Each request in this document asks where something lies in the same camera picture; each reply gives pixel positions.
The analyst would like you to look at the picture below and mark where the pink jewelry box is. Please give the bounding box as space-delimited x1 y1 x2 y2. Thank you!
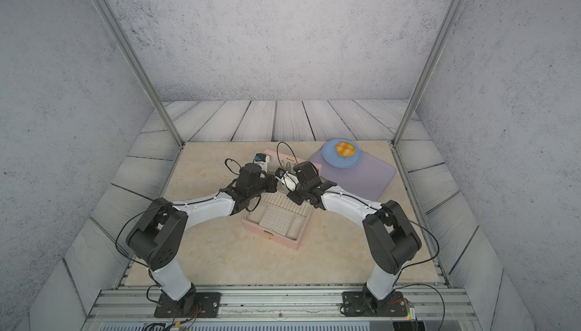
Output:
242 150 314 250

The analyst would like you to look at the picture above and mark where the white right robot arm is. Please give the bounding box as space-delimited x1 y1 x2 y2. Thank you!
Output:
290 162 422 304

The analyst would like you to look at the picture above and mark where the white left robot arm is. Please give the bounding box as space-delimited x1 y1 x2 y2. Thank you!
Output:
126 163 278 302

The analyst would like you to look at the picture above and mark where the blue plate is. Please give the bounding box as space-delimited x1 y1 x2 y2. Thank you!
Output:
321 139 363 169

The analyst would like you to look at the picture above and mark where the orange bread pastry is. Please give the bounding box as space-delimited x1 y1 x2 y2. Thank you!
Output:
334 141 356 158

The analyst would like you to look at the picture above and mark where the purple cutting mat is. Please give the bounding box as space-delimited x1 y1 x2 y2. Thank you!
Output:
310 150 397 201

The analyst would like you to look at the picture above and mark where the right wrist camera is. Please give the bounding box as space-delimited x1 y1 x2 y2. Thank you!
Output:
275 168 298 192

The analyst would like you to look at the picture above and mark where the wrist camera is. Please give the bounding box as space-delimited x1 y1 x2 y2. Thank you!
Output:
275 168 298 192
253 152 270 175

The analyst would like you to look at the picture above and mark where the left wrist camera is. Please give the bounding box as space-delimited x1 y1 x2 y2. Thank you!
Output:
253 152 270 175

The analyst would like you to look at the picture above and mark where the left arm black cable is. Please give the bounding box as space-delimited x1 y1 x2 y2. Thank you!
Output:
114 157 264 305

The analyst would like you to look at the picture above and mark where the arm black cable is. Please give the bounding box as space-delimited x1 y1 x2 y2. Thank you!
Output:
275 141 446 331
114 157 264 305

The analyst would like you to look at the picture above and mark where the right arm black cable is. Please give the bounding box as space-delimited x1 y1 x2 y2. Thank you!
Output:
275 141 446 331

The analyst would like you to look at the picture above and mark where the metal base rail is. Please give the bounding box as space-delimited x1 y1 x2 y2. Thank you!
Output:
86 284 481 330

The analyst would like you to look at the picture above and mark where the metal frame post left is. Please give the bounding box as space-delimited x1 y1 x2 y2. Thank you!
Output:
91 0 185 149

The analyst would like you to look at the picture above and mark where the metal frame post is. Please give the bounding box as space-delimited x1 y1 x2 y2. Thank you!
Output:
392 0 465 148
91 0 185 149

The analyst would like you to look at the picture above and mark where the metal frame post right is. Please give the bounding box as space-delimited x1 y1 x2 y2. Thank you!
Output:
392 0 465 148

